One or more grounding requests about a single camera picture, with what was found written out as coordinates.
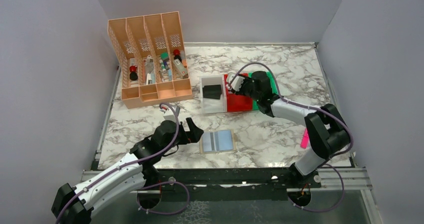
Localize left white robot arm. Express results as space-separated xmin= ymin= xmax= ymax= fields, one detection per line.
xmin=51 ymin=118 xmax=204 ymax=223

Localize black cards in white bin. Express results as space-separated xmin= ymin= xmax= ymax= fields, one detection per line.
xmin=202 ymin=85 xmax=222 ymax=100

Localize red black small bottle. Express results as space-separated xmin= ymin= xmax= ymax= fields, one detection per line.
xmin=172 ymin=49 xmax=182 ymax=62

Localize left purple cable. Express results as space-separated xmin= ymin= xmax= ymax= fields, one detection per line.
xmin=54 ymin=103 xmax=192 ymax=224

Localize red plastic bin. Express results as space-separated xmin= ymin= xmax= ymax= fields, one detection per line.
xmin=225 ymin=89 xmax=253 ymax=112

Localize peach desk file organizer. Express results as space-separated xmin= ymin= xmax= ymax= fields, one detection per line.
xmin=107 ymin=12 xmax=193 ymax=109

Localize green plastic bin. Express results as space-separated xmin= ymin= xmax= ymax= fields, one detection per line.
xmin=248 ymin=71 xmax=279 ymax=111

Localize silver items in organizer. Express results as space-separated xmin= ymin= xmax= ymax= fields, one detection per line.
xmin=143 ymin=55 xmax=156 ymax=85

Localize green capped tube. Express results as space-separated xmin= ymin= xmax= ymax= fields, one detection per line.
xmin=158 ymin=52 xmax=173 ymax=82

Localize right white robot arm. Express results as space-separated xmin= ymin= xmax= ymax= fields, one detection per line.
xmin=227 ymin=71 xmax=352 ymax=187

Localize beige card holder wallet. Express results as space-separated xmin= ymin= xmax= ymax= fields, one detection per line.
xmin=199 ymin=129 xmax=237 ymax=154

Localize pink marker pen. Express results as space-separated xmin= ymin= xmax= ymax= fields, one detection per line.
xmin=300 ymin=130 xmax=310 ymax=149

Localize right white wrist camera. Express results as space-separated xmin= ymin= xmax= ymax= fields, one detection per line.
xmin=225 ymin=75 xmax=246 ymax=93

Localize red capped black bottle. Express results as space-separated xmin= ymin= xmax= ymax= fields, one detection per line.
xmin=129 ymin=65 xmax=138 ymax=81

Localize purple cable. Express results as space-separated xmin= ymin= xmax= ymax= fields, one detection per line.
xmin=54 ymin=103 xmax=192 ymax=224
xmin=228 ymin=62 xmax=355 ymax=213

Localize white box in organizer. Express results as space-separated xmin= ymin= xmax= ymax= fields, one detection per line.
xmin=173 ymin=59 xmax=189 ymax=79

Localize black metal base rail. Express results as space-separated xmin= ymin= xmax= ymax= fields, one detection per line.
xmin=135 ymin=167 xmax=321 ymax=204

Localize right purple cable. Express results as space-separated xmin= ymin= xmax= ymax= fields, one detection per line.
xmin=228 ymin=62 xmax=355 ymax=213

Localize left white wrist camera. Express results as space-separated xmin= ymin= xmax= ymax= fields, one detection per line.
xmin=160 ymin=105 xmax=181 ymax=123

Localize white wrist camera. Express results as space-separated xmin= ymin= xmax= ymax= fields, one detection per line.
xmin=225 ymin=75 xmax=246 ymax=93
xmin=160 ymin=105 xmax=181 ymax=123

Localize white plastic bin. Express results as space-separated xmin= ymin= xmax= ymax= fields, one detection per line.
xmin=199 ymin=75 xmax=227 ymax=114

